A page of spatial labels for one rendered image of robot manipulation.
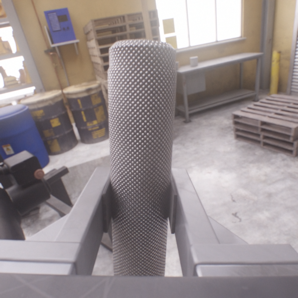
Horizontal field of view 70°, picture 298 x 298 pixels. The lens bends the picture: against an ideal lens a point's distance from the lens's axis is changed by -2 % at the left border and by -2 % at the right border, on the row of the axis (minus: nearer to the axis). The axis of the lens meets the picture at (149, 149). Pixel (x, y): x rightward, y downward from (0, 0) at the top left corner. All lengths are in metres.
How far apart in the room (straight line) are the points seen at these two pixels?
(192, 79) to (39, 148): 3.25
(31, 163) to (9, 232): 0.61
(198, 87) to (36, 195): 3.93
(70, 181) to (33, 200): 1.35
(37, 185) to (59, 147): 1.70
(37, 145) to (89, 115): 0.85
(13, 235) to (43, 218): 1.72
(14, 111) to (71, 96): 0.82
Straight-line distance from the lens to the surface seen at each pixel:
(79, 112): 3.50
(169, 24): 5.42
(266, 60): 6.71
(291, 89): 6.49
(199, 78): 4.94
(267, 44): 6.66
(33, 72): 4.66
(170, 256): 2.27
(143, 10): 3.68
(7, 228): 1.53
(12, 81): 8.43
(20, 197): 1.98
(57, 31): 4.54
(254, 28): 6.60
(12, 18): 4.70
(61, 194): 2.93
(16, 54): 8.21
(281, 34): 6.61
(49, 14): 4.56
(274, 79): 6.33
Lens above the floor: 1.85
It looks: 28 degrees down
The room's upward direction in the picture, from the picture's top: 11 degrees counter-clockwise
